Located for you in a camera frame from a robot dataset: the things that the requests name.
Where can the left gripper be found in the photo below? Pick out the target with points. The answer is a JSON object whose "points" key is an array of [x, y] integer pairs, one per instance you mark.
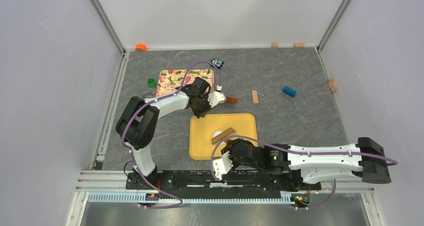
{"points": [[209, 104]]}

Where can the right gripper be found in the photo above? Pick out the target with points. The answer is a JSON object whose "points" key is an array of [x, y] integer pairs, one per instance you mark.
{"points": [[226, 152]]}

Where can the yellow cutting mat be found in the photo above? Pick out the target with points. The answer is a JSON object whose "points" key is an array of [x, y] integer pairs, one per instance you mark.
{"points": [[202, 129]]}

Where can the white dough ball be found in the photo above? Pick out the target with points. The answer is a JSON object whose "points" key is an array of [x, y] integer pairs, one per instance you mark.
{"points": [[216, 133]]}

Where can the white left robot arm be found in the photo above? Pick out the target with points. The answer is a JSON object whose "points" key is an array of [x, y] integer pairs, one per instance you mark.
{"points": [[137, 124]]}

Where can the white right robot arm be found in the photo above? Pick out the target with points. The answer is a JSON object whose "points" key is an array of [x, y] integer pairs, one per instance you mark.
{"points": [[304, 165]]}

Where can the floral pattern tray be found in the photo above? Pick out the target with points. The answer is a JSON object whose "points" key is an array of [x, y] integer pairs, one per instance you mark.
{"points": [[169, 80]]}

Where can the black patterned small box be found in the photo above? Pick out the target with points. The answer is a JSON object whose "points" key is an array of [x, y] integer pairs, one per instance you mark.
{"points": [[217, 63]]}

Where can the green plastic block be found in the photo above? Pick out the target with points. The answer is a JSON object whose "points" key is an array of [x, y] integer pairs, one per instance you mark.
{"points": [[152, 83]]}

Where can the small wooden block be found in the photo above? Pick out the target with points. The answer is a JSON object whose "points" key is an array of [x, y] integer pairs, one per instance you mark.
{"points": [[255, 97]]}

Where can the blue plastic block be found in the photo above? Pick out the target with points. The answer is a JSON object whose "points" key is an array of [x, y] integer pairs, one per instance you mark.
{"points": [[289, 91]]}

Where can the orange plastic cap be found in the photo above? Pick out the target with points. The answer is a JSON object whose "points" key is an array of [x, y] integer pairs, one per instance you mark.
{"points": [[140, 47]]}

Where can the wooden piece right edge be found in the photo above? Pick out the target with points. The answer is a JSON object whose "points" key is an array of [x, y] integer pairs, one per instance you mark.
{"points": [[331, 85]]}

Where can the metal scraper with wooden handle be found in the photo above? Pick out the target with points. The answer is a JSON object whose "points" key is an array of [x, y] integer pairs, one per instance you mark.
{"points": [[231, 100]]}

